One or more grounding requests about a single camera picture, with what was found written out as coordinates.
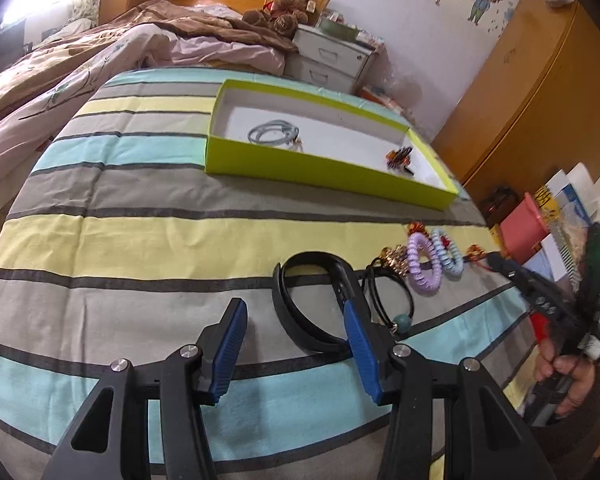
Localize white nightstand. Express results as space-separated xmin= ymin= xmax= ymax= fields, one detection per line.
xmin=285 ymin=25 xmax=377 ymax=94

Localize lime green cardboard box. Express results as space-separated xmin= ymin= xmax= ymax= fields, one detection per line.
xmin=203 ymin=79 xmax=460 ymax=211

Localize pink and brown duvet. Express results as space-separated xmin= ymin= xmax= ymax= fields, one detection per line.
xmin=0 ymin=0 xmax=301 ymax=173

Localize blue spiral hair tie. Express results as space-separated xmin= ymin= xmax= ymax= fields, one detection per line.
xmin=431 ymin=229 xmax=465 ymax=281

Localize black wristband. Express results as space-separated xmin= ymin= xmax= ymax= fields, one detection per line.
xmin=272 ymin=251 xmax=362 ymax=357

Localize brown hair clip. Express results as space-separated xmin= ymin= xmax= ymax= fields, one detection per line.
xmin=385 ymin=146 xmax=416 ymax=177

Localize brown teddy bear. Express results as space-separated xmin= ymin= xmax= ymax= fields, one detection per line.
xmin=242 ymin=0 xmax=317 ymax=37

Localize large wooden wardrobe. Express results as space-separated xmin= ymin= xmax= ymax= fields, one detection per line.
xmin=432 ymin=0 xmax=600 ymax=203

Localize purple spiral hair tie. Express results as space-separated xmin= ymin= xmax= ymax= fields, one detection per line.
xmin=406 ymin=233 xmax=444 ymax=296

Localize person's right hand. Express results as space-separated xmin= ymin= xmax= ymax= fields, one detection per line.
xmin=536 ymin=337 xmax=600 ymax=418

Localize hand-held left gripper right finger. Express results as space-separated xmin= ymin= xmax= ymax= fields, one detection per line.
xmin=343 ymin=299 xmax=556 ymax=480

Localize striped tablecloth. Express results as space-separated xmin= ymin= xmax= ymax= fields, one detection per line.
xmin=0 ymin=67 xmax=531 ymax=480

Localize dark brown box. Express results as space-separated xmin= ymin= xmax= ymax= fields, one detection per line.
xmin=480 ymin=187 xmax=519 ymax=226

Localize gold decorated hair clip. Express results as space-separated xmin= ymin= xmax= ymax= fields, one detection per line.
xmin=377 ymin=246 xmax=411 ymax=274

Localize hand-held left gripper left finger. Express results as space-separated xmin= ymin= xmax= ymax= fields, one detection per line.
xmin=40 ymin=298 xmax=249 ymax=480

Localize grey hair ties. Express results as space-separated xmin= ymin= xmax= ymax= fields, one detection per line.
xmin=247 ymin=119 xmax=305 ymax=151

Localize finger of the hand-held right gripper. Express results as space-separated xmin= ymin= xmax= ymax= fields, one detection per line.
xmin=486 ymin=252 xmax=565 ymax=320

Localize stack of books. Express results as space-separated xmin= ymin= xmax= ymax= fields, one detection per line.
xmin=525 ymin=162 xmax=600 ymax=288

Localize green basin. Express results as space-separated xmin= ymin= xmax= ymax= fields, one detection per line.
xmin=320 ymin=16 xmax=362 ymax=42

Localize person's right forearm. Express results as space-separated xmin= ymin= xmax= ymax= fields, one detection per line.
xmin=540 ymin=365 xmax=600 ymax=480

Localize black hair tie teal bead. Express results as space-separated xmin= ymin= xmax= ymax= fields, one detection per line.
xmin=362 ymin=257 xmax=417 ymax=337

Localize pink plastic bin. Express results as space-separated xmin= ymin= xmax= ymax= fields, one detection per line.
xmin=497 ymin=192 xmax=551 ymax=264

